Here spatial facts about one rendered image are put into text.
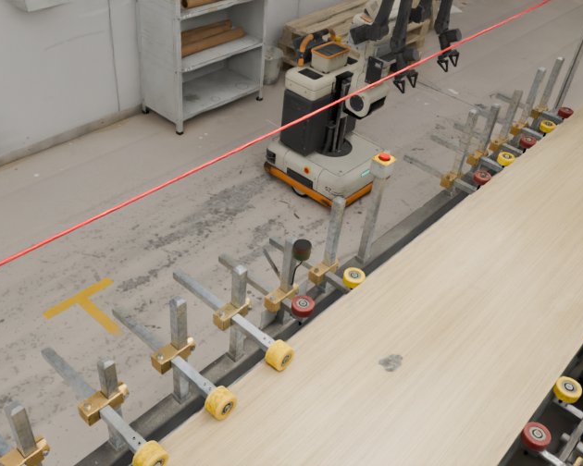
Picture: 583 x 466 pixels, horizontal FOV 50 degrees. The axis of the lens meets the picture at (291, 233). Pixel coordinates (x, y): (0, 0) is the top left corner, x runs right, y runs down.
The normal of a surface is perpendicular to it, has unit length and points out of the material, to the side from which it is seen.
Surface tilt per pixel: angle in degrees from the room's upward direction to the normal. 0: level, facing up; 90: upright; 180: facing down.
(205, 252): 0
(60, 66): 90
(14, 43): 90
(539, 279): 0
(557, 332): 0
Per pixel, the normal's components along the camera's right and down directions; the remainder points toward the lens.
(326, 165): 0.09, -0.77
